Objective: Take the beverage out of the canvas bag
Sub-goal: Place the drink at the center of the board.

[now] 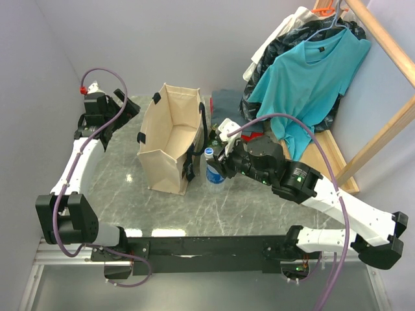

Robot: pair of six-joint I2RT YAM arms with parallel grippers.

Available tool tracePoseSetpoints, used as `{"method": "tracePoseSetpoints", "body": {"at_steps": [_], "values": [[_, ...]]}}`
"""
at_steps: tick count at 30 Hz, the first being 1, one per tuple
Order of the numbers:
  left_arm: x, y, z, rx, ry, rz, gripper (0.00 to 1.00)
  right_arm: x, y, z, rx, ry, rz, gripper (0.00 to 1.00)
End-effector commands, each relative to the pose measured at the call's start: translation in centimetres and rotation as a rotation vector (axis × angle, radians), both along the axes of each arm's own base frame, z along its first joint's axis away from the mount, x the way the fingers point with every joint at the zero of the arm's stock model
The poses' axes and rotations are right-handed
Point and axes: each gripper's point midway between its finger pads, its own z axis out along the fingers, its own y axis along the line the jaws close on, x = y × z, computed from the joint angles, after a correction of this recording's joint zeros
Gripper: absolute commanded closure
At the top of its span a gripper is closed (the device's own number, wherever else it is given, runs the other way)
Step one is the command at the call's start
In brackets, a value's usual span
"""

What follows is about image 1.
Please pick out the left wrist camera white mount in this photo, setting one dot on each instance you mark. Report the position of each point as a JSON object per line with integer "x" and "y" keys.
{"x": 92, "y": 88}

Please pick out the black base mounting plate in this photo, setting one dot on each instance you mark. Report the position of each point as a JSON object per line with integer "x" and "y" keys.
{"x": 191, "y": 254}

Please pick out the white garment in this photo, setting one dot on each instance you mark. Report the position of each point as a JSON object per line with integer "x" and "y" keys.
{"x": 293, "y": 21}

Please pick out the plastic water bottle blue cap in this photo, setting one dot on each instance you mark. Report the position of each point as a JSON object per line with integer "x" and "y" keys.
{"x": 209, "y": 154}

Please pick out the wooden clothes rack frame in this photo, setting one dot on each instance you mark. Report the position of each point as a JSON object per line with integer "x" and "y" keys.
{"x": 371, "y": 144}

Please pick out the aluminium rail frame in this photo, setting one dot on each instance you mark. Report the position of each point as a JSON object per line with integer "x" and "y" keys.
{"x": 47, "y": 255}

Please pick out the beige canvas tote bag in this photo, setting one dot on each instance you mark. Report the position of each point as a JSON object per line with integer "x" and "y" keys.
{"x": 173, "y": 133}

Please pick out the orange hanger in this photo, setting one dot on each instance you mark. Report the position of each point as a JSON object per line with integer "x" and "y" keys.
{"x": 326, "y": 11}

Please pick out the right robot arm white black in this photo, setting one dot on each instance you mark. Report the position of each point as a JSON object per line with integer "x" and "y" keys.
{"x": 373, "y": 234}

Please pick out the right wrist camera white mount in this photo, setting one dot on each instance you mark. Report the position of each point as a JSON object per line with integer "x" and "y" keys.
{"x": 228, "y": 133}

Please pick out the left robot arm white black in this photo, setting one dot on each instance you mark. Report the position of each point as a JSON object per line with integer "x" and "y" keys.
{"x": 65, "y": 213}

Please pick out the folded grey cloth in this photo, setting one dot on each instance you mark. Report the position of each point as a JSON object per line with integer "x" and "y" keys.
{"x": 225, "y": 104}

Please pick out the teal t-shirt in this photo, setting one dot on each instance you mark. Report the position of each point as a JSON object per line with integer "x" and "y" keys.
{"x": 306, "y": 81}

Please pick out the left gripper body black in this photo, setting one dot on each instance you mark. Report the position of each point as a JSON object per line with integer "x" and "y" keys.
{"x": 128, "y": 113}

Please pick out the green Perrier glass bottle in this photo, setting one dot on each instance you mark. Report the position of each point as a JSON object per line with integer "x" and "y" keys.
{"x": 213, "y": 136}

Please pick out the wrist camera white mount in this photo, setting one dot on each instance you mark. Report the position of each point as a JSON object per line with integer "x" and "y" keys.
{"x": 92, "y": 88}
{"x": 228, "y": 133}

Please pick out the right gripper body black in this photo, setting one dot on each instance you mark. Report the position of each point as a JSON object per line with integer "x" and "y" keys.
{"x": 238, "y": 161}

